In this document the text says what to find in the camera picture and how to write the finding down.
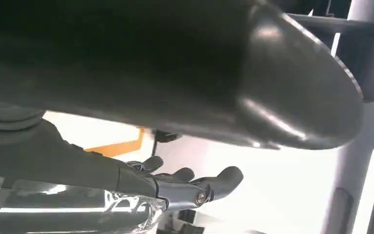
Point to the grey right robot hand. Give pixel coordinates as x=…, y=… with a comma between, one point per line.
x=174, y=64

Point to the small black object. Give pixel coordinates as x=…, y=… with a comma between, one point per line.
x=166, y=136

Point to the yellow bench tape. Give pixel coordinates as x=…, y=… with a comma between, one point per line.
x=119, y=148

